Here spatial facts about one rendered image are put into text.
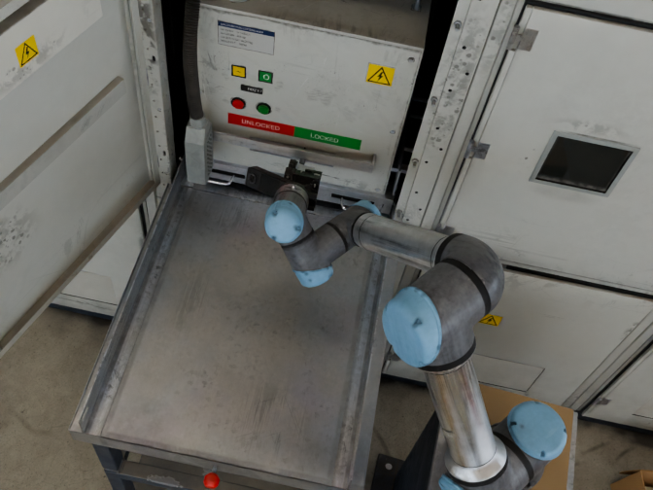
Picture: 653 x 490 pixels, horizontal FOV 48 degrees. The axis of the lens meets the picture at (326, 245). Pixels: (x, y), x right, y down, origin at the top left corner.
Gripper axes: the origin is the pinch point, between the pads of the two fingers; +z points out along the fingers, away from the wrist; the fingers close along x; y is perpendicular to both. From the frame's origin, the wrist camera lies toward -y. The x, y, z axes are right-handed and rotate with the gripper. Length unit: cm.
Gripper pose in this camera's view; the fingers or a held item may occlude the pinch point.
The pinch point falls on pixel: (292, 168)
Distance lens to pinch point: 174.5
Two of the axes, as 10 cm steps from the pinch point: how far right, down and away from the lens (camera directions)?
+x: 1.8, -8.9, -4.2
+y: 9.8, 2.0, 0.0
